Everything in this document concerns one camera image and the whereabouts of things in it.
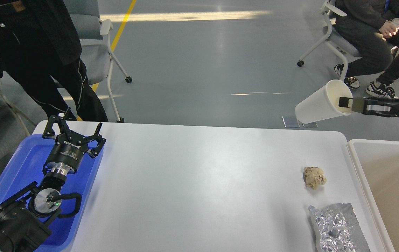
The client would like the standing person in black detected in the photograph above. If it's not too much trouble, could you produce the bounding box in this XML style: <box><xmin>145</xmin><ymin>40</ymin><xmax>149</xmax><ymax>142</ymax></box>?
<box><xmin>0</xmin><ymin>0</ymin><xmax>108</xmax><ymax>122</ymax></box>

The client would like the grey office chair left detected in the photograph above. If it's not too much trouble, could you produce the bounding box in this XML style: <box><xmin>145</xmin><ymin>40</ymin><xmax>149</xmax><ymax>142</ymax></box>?
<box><xmin>64</xmin><ymin>0</ymin><xmax>133</xmax><ymax>123</ymax></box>

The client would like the white office chair right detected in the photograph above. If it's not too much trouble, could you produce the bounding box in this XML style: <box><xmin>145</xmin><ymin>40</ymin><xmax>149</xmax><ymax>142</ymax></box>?
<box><xmin>297</xmin><ymin>0</ymin><xmax>361</xmax><ymax>81</ymax></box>

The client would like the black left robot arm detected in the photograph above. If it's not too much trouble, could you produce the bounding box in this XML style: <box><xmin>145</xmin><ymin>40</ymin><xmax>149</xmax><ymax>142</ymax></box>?
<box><xmin>0</xmin><ymin>113</ymin><xmax>106</xmax><ymax>252</ymax></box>

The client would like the left metal floor plate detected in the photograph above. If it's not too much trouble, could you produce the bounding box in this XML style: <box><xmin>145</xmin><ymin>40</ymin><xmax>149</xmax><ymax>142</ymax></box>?
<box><xmin>282</xmin><ymin>116</ymin><xmax>300</xmax><ymax>128</ymax></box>

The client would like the metal floor plate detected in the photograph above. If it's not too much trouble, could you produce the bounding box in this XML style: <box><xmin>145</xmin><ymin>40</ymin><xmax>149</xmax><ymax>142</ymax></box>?
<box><xmin>282</xmin><ymin>116</ymin><xmax>300</xmax><ymax>128</ymax></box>
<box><xmin>302</xmin><ymin>122</ymin><xmax>318</xmax><ymax>128</ymax></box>

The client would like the blue plastic tray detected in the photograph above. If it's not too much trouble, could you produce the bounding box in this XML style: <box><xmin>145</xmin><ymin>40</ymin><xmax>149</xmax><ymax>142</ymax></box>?
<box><xmin>0</xmin><ymin>134</ymin><xmax>103</xmax><ymax>252</ymax></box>

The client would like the white chair far left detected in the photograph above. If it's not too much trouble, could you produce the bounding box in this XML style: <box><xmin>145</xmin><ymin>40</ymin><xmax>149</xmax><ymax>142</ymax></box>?
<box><xmin>0</xmin><ymin>79</ymin><xmax>37</xmax><ymax>136</ymax></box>

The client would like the beige plastic bin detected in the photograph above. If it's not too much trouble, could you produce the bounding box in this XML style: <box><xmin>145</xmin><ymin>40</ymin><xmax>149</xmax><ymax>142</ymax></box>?
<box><xmin>347</xmin><ymin>139</ymin><xmax>399</xmax><ymax>252</ymax></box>

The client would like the crumpled silver foil bag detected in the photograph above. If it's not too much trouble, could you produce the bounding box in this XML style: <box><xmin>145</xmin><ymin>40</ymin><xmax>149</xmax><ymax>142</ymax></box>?
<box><xmin>307</xmin><ymin>203</ymin><xmax>370</xmax><ymax>252</ymax></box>

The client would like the white paper cup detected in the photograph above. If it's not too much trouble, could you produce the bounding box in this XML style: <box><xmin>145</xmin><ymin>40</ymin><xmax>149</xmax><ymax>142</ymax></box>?
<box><xmin>294</xmin><ymin>79</ymin><xmax>353</xmax><ymax>124</ymax></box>

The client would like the right metal floor plate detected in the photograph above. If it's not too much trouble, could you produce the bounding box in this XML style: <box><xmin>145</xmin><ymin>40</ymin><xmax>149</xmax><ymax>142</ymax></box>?
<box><xmin>302</xmin><ymin>122</ymin><xmax>318</xmax><ymax>128</ymax></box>

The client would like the seated person in black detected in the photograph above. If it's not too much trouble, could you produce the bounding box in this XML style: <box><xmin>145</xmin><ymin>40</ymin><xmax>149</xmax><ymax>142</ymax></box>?
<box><xmin>334</xmin><ymin>0</ymin><xmax>399</xmax><ymax>98</ymax></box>

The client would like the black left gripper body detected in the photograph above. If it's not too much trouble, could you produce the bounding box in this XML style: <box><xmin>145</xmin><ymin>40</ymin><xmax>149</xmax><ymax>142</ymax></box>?
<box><xmin>44</xmin><ymin>131</ymin><xmax>89</xmax><ymax>174</ymax></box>

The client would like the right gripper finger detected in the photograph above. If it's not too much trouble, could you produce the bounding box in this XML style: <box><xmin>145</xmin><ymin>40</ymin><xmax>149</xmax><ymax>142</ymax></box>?
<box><xmin>352</xmin><ymin>105</ymin><xmax>398</xmax><ymax>117</ymax></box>
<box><xmin>338</xmin><ymin>97</ymin><xmax>399</xmax><ymax>108</ymax></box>

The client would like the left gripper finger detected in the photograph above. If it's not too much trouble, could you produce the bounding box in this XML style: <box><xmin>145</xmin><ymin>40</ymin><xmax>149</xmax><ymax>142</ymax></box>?
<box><xmin>42</xmin><ymin>107</ymin><xmax>71</xmax><ymax>140</ymax></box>
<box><xmin>80</xmin><ymin>122</ymin><xmax>106</xmax><ymax>158</ymax></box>

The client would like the crumpled brown paper ball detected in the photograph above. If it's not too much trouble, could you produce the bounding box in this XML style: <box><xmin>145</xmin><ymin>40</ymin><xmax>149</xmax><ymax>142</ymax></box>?
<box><xmin>302</xmin><ymin>167</ymin><xmax>327</xmax><ymax>190</ymax></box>

